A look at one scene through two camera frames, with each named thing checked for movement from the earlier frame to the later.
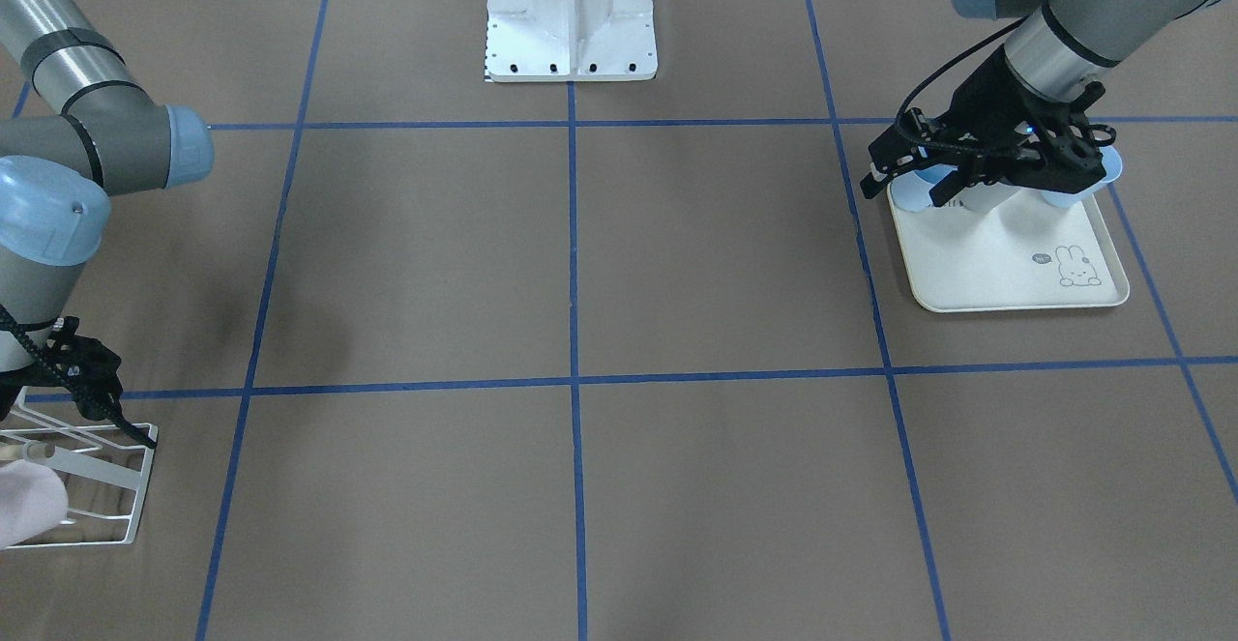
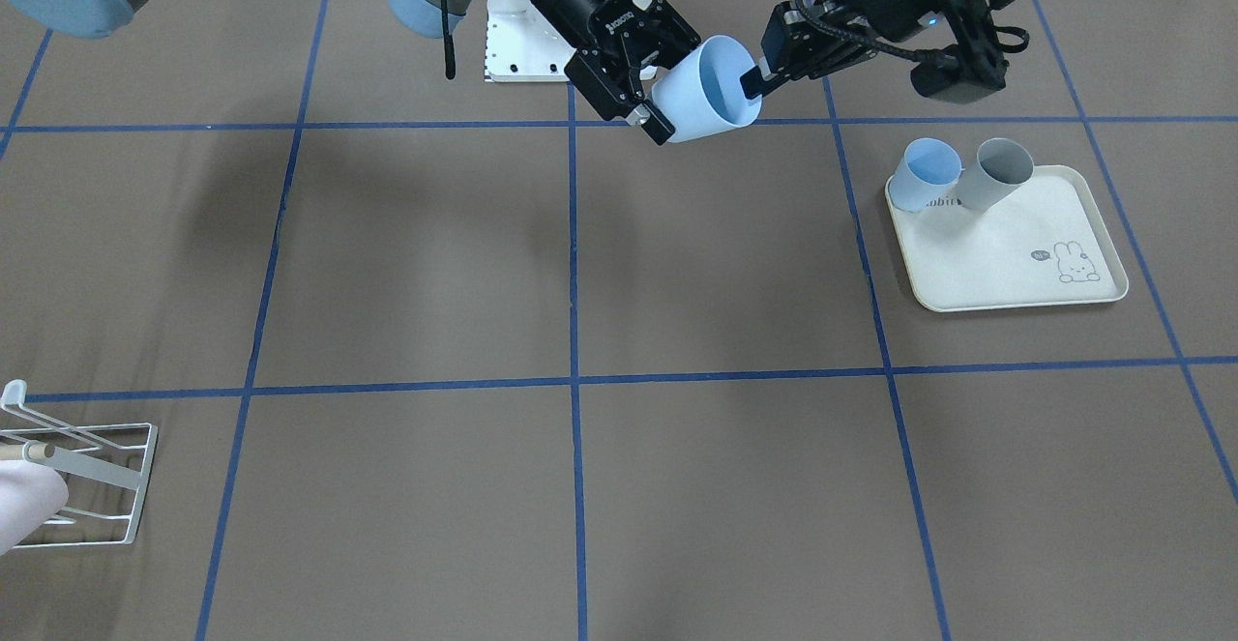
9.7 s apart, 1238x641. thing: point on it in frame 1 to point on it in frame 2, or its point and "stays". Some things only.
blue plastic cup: (1112, 165) to (702, 94)
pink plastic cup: (33, 502) stays
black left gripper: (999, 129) to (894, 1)
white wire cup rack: (103, 466) stays
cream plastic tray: (1023, 254) stays
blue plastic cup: (910, 190) stays
